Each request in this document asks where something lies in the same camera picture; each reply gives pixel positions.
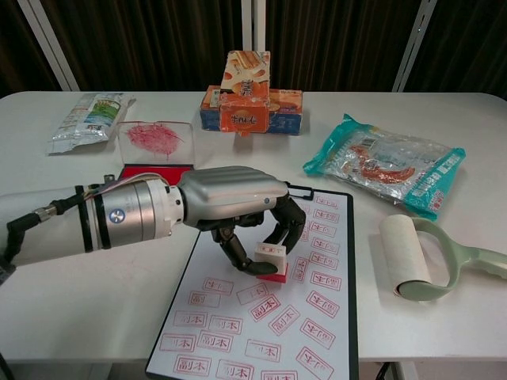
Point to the dark pleated curtain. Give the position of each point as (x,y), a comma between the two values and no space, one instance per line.
(158,39)

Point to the blue orange biscuit box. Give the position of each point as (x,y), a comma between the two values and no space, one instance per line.
(285,111)

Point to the small red white rubber stamp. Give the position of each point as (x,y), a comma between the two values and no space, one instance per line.
(277,257)

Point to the teal clear snack bag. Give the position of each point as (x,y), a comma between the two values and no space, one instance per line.
(396,166)

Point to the green white snack bag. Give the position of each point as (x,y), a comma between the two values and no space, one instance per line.
(91,118)

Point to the white frame post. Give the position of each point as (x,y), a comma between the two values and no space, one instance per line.
(253,23)
(51,47)
(414,43)

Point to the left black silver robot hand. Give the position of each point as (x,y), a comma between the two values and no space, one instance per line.
(229,194)

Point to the white paper with red stamps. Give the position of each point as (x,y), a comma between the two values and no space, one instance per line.
(237,316)

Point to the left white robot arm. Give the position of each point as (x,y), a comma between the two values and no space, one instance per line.
(134,213)

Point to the red ink pad clear lid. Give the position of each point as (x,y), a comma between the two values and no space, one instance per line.
(154,138)

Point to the black clipboard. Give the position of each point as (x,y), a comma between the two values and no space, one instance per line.
(355,297)

